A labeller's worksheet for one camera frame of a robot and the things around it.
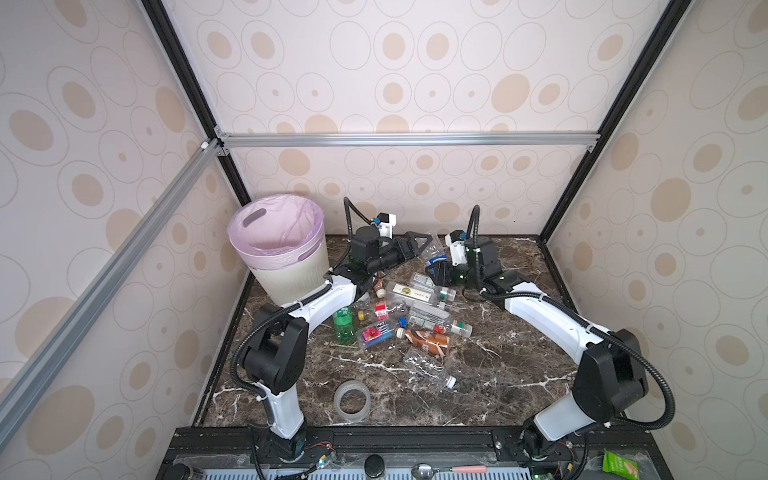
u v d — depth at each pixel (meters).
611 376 0.44
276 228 0.97
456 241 0.75
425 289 1.00
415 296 0.97
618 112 0.84
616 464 0.70
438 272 0.76
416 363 0.85
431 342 0.87
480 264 0.64
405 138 0.88
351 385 0.80
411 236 0.73
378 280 1.03
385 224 0.78
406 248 0.73
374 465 0.63
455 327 0.92
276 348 0.48
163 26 0.69
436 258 0.81
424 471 0.73
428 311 0.95
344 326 0.92
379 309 0.93
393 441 0.76
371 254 0.68
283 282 0.85
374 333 0.88
